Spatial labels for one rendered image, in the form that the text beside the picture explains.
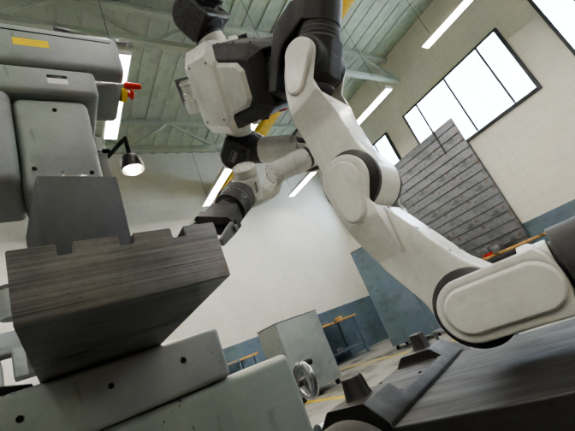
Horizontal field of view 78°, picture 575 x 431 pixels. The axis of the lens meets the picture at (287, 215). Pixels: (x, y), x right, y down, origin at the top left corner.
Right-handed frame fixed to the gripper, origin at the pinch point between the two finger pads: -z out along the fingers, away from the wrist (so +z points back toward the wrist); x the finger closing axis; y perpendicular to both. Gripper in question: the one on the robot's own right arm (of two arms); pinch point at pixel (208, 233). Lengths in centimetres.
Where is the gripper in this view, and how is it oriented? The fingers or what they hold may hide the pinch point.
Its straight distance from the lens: 87.2
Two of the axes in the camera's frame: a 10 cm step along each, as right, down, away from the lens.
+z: 3.4, -5.6, 7.6
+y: -2.0, -8.3, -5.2
